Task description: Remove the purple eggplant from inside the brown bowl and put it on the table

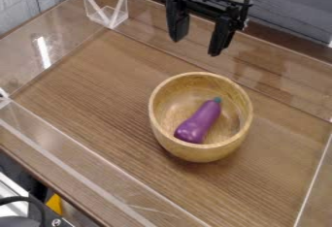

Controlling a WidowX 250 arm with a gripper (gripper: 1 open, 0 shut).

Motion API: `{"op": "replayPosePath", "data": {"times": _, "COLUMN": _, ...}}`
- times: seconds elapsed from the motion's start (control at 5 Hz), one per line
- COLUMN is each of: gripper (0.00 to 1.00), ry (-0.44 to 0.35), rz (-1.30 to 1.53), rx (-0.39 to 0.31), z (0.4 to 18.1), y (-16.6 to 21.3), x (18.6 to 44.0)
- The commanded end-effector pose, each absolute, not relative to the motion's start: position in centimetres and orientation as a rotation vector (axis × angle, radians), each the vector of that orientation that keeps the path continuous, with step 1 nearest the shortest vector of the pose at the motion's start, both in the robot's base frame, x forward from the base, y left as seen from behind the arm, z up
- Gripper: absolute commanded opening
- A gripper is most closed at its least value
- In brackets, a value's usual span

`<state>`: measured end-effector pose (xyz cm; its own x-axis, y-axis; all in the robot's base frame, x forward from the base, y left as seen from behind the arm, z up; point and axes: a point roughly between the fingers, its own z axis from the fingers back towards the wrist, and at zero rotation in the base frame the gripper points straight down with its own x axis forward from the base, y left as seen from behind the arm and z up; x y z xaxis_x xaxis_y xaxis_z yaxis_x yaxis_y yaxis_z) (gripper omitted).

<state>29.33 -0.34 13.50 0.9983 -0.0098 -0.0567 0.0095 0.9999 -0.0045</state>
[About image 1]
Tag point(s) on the clear acrylic corner bracket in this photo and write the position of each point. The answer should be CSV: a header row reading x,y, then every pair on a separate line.
x,y
107,16

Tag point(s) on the clear acrylic tray wall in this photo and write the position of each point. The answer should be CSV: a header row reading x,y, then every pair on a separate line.
x,y
92,183

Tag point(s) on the light wooden bowl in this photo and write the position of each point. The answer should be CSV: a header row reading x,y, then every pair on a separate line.
x,y
176,98

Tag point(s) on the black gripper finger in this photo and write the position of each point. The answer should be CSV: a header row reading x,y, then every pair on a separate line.
x,y
222,34
176,17

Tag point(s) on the purple toy eggplant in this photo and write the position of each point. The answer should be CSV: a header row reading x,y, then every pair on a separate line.
x,y
194,128

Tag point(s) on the yellow object under table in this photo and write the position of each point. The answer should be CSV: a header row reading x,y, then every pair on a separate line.
x,y
55,204

